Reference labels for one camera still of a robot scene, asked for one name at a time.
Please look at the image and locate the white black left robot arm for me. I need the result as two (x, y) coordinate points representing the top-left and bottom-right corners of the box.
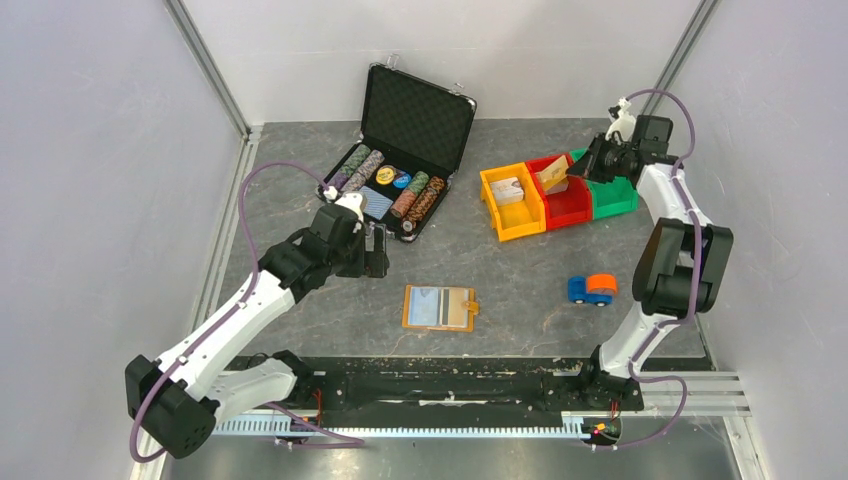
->
(124, 201), (389, 463)

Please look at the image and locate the slotted aluminium cable duct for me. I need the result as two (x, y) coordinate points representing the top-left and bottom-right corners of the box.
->
(213, 412), (590, 440)

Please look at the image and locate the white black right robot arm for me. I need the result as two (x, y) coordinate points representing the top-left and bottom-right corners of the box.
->
(568, 112), (734, 408)

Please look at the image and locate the green plastic bin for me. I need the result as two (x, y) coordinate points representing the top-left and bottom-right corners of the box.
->
(567, 175), (639, 223)

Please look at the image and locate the yellow plastic bin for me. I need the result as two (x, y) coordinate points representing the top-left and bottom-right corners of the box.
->
(480, 162), (547, 242)

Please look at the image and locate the blue dealer chip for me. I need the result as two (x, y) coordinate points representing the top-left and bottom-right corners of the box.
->
(392, 173), (411, 189)

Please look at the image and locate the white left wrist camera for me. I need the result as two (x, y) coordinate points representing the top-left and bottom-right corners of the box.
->
(321, 186), (367, 221)

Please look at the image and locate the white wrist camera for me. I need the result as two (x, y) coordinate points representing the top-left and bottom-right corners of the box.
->
(605, 97), (636, 143)
(321, 186), (367, 221)

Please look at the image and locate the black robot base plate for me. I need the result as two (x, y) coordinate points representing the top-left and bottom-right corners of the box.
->
(250, 356), (645, 429)

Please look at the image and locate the yellow orange credit card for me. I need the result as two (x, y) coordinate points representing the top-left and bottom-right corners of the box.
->
(536, 155), (569, 193)

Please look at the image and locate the red plastic bin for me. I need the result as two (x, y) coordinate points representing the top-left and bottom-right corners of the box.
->
(525, 153), (593, 231)

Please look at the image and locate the card deck in red bin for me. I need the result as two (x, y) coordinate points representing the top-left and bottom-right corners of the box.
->
(542, 178), (569, 196)

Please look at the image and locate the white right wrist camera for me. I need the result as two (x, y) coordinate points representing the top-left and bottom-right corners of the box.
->
(605, 97), (636, 143)

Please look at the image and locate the yellow dealer chip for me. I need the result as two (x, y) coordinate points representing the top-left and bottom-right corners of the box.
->
(375, 166), (397, 185)

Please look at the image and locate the card deck in yellow bin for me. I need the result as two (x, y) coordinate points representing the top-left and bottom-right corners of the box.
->
(489, 176), (525, 206)

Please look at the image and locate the blue playing card deck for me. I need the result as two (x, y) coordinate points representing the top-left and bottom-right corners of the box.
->
(359, 186), (394, 221)

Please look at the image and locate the orange leather card holder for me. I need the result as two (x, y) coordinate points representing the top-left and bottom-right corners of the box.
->
(401, 285), (480, 333)

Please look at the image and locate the blue orange toy truck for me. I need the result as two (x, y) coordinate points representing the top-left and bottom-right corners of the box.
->
(567, 273), (618, 307)

